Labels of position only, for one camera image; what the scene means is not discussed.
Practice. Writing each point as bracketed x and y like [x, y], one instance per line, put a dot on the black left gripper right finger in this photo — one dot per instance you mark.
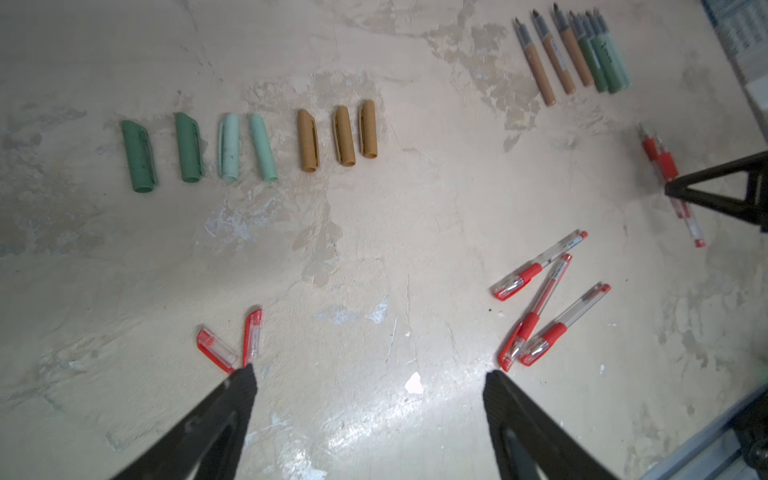
[528, 443]

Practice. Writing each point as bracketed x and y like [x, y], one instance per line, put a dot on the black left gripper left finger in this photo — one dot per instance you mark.
[208, 442]

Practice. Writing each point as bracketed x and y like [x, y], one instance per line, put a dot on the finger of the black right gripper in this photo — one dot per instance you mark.
[737, 189]

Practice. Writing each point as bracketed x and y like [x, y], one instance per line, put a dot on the red gel pen diagonal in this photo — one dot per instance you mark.
[524, 329]

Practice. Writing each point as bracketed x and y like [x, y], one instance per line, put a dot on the red gel pen bottom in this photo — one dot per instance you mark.
[545, 340]

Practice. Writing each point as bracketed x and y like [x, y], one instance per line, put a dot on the red gel pen cap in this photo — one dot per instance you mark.
[251, 343]
[217, 351]

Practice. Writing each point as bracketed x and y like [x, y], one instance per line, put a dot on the brown marker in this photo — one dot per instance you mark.
[534, 63]
[553, 52]
[572, 46]

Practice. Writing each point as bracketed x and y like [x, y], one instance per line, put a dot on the dark green pen cap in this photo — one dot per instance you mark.
[140, 157]
[189, 149]

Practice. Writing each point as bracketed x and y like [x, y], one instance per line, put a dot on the light green marker cap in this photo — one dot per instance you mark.
[228, 152]
[263, 149]

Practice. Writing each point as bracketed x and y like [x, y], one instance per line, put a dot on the brown marker cap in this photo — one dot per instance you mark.
[343, 137]
[368, 129]
[308, 143]

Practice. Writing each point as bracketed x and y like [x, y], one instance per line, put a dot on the light green marker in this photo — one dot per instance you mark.
[617, 60]

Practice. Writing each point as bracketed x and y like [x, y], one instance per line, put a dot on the dark green pen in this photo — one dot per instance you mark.
[588, 52]
[603, 52]

